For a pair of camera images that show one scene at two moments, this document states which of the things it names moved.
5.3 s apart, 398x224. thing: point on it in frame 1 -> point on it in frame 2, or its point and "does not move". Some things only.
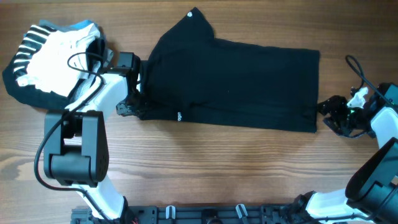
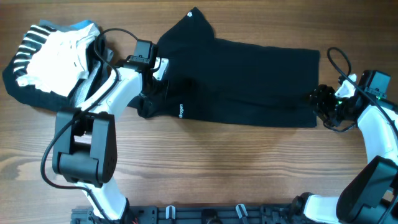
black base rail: (194, 214) does not move
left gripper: (124, 109) -> (161, 93)
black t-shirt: (193, 76) does not move
